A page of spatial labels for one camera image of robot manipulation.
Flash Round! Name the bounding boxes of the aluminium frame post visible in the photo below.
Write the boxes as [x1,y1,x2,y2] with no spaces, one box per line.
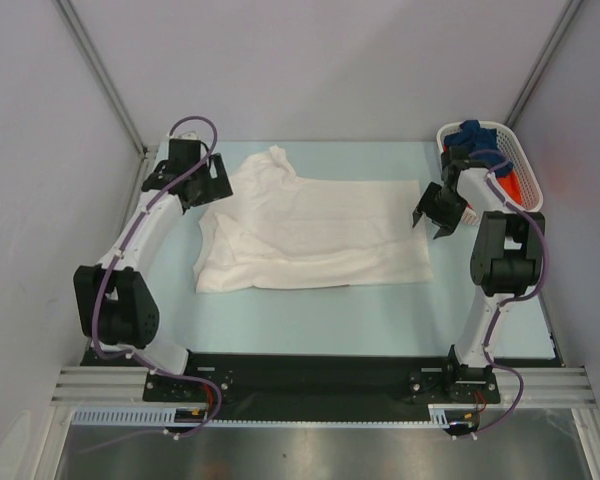
[51,0,146,156]
[505,0,587,129]

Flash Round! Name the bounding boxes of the white t shirt red print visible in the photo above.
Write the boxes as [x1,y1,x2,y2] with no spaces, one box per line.
[193,146,434,293]

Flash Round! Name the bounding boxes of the orange t shirt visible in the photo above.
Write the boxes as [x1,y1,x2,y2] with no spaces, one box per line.
[496,171,523,206]

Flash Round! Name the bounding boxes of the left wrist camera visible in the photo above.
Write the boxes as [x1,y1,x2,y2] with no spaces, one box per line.
[167,130,200,141]

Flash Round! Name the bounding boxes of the left white cable duct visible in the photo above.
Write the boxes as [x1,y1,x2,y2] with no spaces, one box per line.
[72,406,209,428]

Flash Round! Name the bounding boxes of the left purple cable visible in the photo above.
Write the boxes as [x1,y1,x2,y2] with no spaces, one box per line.
[74,115,224,454]

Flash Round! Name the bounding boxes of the aluminium front rail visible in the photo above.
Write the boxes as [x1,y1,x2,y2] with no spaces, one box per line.
[51,366,597,409]

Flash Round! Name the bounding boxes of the right aluminium frame post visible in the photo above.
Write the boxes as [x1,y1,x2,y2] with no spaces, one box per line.
[505,0,587,129]

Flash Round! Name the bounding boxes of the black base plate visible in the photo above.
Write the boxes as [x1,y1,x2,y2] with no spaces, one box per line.
[79,350,564,422]

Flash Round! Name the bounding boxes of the white cable duct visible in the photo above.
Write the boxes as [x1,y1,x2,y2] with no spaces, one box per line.
[428,404,481,430]
[72,406,209,428]

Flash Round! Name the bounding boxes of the right white cable duct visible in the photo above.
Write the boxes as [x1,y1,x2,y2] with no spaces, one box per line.
[428,404,481,430]

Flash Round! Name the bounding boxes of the left aluminium frame post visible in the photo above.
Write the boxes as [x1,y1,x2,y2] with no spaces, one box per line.
[51,0,146,156]

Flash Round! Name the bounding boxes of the white plastic basket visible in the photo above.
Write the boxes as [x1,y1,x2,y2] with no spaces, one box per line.
[436,120,544,226]

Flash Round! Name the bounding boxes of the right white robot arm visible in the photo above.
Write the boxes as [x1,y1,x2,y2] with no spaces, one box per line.
[409,147,548,404]

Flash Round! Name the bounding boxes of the blue t shirt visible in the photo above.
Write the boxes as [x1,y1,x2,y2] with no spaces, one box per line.
[443,120,513,179]

